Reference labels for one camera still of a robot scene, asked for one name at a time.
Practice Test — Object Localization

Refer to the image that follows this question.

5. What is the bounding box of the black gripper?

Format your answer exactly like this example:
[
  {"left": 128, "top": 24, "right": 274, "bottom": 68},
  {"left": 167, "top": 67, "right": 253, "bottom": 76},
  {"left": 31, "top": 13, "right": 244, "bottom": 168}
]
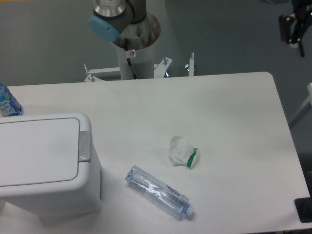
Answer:
[{"left": 278, "top": 0, "right": 312, "bottom": 57}]

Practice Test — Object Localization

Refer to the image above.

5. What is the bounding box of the white plastic trash can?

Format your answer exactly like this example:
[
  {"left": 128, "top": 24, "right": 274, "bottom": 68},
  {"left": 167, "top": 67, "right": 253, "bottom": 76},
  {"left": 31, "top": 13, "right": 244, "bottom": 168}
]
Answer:
[{"left": 0, "top": 113, "right": 103, "bottom": 217}]

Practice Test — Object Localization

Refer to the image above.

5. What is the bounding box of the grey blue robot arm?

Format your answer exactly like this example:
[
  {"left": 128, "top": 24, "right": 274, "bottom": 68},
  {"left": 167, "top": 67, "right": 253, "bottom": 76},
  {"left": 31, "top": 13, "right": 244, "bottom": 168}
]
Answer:
[{"left": 89, "top": 0, "right": 312, "bottom": 57}]

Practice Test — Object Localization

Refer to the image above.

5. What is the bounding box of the crumpled white tissue packet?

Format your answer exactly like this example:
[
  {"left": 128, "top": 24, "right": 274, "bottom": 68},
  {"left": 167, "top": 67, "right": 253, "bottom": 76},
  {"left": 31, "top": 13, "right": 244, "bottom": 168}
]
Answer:
[{"left": 168, "top": 136, "right": 200, "bottom": 169}]

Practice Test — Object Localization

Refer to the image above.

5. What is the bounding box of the black clamp at table edge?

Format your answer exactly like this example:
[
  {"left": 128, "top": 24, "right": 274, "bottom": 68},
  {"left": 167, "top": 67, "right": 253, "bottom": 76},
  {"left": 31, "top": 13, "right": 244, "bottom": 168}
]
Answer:
[{"left": 294, "top": 197, "right": 312, "bottom": 223}]

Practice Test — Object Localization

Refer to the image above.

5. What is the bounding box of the empty clear plastic bottle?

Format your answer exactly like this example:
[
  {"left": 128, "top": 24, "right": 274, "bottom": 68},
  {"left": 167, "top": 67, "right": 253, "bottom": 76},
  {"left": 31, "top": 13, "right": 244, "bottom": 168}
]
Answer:
[{"left": 125, "top": 165, "right": 195, "bottom": 220}]

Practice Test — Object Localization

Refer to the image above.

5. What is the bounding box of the blue labelled water bottle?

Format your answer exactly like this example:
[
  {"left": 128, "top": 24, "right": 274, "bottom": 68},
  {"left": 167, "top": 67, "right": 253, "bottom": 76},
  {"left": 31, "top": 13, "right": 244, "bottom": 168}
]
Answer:
[{"left": 0, "top": 83, "right": 23, "bottom": 117}]

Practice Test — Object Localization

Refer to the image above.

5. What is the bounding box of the white frame at right edge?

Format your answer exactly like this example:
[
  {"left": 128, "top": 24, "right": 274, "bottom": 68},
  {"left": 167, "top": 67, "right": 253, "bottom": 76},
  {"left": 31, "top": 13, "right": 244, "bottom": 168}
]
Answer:
[{"left": 288, "top": 83, "right": 312, "bottom": 129}]

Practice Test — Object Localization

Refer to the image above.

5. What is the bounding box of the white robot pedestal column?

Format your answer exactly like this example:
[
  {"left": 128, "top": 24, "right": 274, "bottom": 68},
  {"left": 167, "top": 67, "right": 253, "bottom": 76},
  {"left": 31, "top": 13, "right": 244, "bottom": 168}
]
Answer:
[{"left": 115, "top": 46, "right": 155, "bottom": 80}]

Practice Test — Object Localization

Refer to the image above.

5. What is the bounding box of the black cable on pedestal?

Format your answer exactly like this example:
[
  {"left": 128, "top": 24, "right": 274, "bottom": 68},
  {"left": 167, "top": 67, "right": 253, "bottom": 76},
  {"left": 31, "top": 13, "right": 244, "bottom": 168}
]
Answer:
[{"left": 124, "top": 38, "right": 137, "bottom": 80}]

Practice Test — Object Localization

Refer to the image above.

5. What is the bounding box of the white metal base frame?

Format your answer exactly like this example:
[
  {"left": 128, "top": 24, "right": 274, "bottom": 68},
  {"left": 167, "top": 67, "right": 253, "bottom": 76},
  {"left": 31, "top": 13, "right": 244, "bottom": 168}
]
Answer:
[{"left": 84, "top": 52, "right": 196, "bottom": 82}]

